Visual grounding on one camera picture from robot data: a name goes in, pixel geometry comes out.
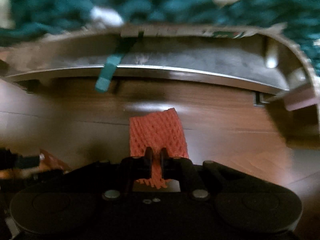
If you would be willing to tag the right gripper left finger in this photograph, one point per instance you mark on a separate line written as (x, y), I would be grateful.
(137, 167)

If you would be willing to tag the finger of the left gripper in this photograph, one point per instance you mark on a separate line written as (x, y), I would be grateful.
(9, 160)

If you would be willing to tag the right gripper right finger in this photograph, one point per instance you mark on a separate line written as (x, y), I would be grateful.
(176, 168)

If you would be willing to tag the orange foam fruit net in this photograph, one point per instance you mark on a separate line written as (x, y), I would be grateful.
(157, 130)

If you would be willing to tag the orange brown snack wrapper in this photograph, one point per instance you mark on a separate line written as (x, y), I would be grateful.
(49, 162)

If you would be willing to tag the teal zigzag quilt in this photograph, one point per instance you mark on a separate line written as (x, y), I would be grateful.
(28, 19)

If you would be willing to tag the metal bed frame rail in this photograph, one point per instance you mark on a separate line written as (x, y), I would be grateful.
(252, 58)

